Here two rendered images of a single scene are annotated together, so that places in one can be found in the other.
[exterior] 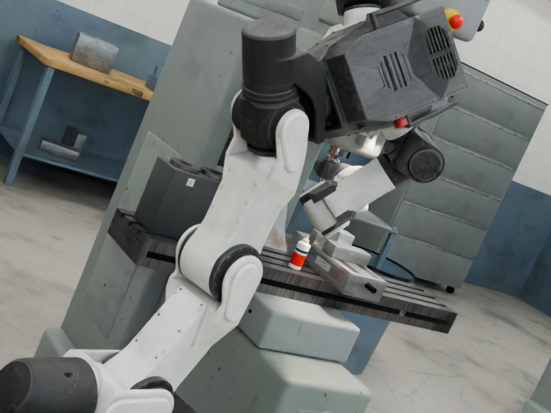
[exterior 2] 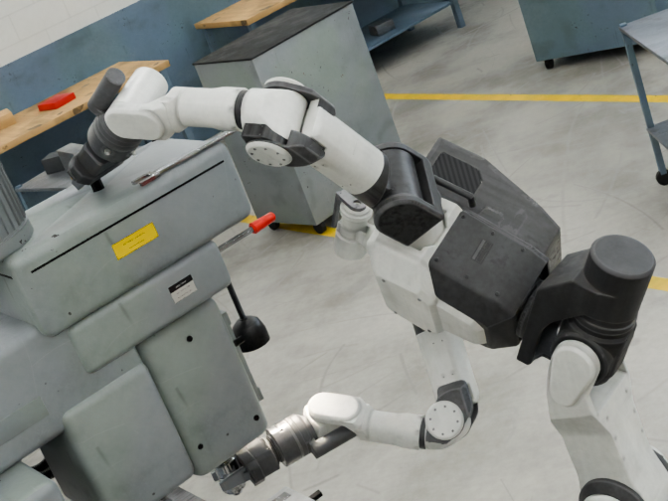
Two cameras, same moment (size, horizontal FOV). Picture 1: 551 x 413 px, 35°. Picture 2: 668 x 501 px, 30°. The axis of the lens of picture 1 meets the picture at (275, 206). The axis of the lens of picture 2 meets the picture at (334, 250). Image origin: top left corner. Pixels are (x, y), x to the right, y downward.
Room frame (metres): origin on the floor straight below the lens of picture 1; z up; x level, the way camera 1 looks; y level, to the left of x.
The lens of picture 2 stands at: (2.13, 2.10, 2.48)
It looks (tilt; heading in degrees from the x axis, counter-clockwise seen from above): 21 degrees down; 275
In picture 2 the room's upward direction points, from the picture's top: 21 degrees counter-clockwise
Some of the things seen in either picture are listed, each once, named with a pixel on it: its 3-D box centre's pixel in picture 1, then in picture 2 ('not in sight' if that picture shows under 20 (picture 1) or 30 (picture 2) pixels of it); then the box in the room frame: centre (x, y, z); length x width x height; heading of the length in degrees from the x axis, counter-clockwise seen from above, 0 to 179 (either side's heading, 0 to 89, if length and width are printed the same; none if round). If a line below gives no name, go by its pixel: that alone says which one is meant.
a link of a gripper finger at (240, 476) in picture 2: not in sight; (235, 480); (2.67, -0.08, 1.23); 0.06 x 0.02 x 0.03; 22
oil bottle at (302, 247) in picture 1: (301, 251); not in sight; (2.63, -0.13, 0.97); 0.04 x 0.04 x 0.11
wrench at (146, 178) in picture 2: not in sight; (191, 153); (2.49, -0.10, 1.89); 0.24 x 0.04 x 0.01; 34
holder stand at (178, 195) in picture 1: (187, 200); not in sight; (2.44, 0.24, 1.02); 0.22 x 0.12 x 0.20; 128
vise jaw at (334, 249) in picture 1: (346, 252); not in sight; (2.72, -0.26, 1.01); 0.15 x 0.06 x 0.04; 124
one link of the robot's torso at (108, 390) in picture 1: (114, 392); not in sight; (1.82, 0.17, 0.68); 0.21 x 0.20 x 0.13; 140
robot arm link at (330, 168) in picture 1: (339, 176); (268, 453); (2.59, -0.14, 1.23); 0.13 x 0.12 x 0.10; 111
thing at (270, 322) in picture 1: (270, 301); not in sight; (2.68, -0.10, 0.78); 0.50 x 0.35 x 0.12; 36
